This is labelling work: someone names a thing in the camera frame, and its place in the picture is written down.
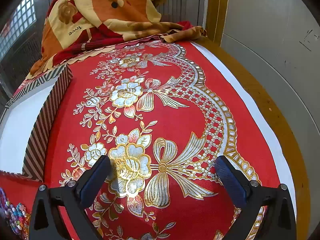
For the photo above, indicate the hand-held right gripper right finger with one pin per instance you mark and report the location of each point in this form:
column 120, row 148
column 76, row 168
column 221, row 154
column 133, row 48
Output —
column 226, row 177

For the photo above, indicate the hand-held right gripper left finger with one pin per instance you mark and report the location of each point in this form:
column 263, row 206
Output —
column 96, row 180

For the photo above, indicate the striped cardboard box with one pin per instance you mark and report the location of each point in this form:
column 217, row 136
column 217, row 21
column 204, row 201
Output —
column 42, row 130

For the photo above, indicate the white sheet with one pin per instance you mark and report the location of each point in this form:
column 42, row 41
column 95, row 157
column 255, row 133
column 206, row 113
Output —
column 250, row 100

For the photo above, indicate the red floral tablecloth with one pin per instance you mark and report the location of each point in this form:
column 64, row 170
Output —
column 175, row 110

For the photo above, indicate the grey metal door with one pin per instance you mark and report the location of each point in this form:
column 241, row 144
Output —
column 25, row 60

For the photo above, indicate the orange red patterned blanket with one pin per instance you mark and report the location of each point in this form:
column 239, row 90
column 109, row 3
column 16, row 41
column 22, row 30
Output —
column 100, row 10

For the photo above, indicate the glass block window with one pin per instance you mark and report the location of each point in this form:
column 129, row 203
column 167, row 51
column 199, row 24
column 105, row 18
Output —
column 22, row 12

